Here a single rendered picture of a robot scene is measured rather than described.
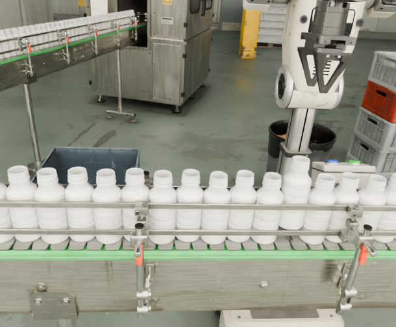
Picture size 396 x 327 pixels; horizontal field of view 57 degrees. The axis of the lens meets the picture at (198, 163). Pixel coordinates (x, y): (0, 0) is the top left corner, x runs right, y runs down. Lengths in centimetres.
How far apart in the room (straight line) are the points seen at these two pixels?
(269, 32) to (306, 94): 883
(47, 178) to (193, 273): 37
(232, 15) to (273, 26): 291
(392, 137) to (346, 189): 223
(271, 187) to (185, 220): 19
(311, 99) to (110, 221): 87
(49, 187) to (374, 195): 68
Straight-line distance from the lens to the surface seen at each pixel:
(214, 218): 78
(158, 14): 437
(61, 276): 87
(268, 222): 81
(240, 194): 77
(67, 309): 94
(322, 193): 82
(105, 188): 76
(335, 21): 70
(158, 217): 77
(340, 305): 93
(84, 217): 80
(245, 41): 834
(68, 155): 142
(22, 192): 81
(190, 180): 74
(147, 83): 455
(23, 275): 90
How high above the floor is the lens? 153
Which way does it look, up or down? 27 degrees down
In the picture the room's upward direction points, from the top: 4 degrees clockwise
